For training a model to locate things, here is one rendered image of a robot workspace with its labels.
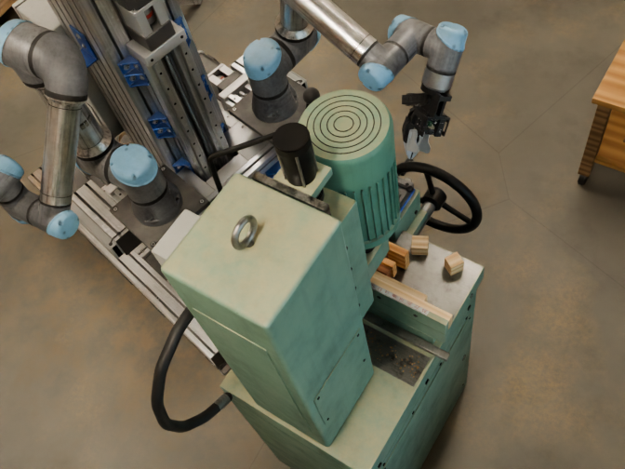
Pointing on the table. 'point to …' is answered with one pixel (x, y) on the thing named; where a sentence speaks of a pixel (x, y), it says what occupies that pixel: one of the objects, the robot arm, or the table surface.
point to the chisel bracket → (377, 257)
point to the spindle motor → (358, 156)
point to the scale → (400, 299)
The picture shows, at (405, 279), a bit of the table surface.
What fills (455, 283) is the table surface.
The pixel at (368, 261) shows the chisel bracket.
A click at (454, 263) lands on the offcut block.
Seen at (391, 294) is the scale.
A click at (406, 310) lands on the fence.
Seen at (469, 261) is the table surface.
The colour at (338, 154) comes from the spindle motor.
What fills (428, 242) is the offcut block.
